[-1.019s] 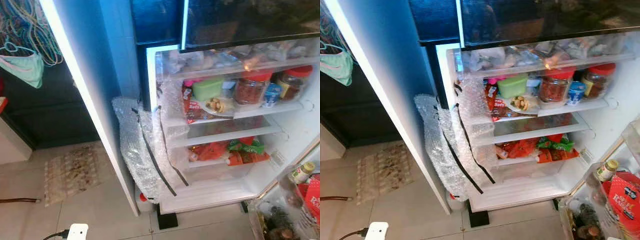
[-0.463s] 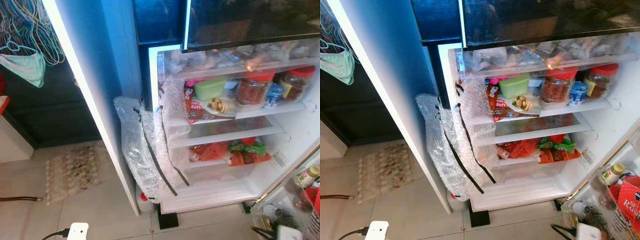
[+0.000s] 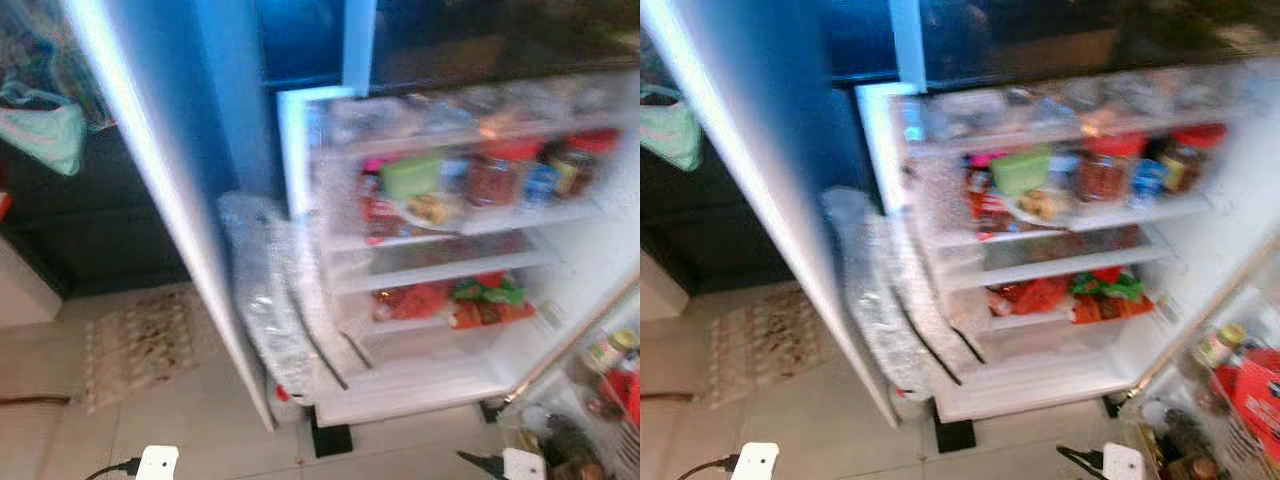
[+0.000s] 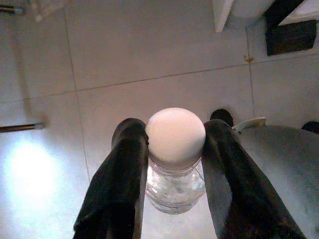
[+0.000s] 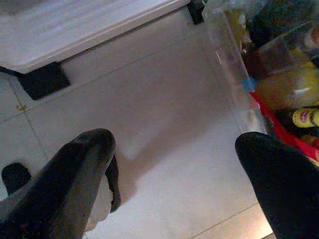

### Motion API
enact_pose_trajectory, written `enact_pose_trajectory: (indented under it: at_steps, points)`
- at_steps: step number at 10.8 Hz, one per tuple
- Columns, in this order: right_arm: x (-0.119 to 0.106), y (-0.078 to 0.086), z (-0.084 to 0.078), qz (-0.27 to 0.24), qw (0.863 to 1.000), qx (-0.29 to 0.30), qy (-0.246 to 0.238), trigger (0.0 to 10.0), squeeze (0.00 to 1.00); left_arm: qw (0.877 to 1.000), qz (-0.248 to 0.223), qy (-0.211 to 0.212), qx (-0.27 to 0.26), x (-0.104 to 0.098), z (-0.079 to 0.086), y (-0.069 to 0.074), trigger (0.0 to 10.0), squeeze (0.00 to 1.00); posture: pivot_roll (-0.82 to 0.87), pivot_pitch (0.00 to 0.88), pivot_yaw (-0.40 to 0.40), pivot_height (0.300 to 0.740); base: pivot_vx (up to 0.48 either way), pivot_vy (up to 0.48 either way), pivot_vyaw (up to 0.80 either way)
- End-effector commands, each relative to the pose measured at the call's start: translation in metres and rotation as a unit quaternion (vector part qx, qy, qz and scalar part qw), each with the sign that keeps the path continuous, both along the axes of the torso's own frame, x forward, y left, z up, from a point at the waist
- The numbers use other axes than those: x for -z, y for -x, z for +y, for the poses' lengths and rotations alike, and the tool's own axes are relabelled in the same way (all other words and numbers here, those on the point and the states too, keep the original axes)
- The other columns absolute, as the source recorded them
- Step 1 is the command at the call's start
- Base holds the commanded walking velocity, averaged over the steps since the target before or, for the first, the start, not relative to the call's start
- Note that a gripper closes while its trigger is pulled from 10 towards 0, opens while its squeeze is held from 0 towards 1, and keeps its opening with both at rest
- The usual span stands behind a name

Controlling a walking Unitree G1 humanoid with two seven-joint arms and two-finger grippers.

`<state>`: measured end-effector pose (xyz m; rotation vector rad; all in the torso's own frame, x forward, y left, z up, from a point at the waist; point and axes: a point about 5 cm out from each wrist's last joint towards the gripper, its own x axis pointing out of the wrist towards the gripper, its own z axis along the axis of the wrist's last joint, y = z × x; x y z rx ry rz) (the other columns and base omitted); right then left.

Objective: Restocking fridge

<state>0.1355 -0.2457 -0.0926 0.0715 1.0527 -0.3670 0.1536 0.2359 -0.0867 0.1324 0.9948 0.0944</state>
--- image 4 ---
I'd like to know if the dark robot leg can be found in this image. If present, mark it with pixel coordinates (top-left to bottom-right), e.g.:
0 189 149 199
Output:
301 120 319 131
210 108 235 127

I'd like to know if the dark right robot leg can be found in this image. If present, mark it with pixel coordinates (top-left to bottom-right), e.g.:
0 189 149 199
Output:
301 120 319 131

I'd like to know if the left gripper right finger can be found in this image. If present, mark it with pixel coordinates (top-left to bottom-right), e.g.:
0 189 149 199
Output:
201 119 307 239

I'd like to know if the dark wooden chair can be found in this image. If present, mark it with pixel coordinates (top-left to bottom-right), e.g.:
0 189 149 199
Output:
264 0 319 57

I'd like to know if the grey robot body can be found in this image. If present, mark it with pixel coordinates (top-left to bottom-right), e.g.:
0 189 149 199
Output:
233 117 319 239

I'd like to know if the dark left robot leg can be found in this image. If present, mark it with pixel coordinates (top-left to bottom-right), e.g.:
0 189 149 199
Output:
210 108 235 127

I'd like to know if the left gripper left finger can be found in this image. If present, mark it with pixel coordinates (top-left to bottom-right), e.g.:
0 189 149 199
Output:
72 117 150 239

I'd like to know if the clear bottle white cap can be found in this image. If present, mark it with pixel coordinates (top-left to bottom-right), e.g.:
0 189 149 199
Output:
145 107 207 215

